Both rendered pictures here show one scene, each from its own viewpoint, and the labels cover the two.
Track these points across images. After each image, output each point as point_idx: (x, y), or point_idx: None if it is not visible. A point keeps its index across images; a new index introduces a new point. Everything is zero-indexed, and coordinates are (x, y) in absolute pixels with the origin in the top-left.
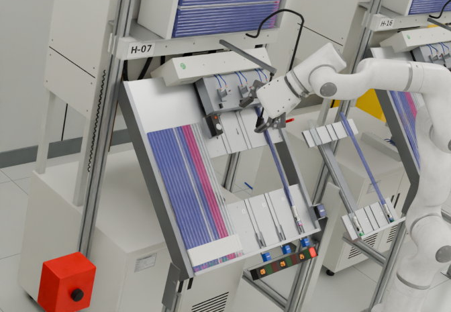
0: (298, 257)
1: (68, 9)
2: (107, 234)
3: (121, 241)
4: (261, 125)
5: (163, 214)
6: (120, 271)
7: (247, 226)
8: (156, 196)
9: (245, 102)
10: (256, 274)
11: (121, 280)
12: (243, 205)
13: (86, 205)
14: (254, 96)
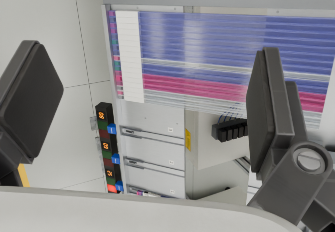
0: (108, 168)
1: None
2: None
3: None
4: (1, 89)
5: None
6: None
7: (151, 124)
8: None
9: (261, 90)
10: (100, 106)
11: None
12: (177, 134)
13: None
14: (274, 180)
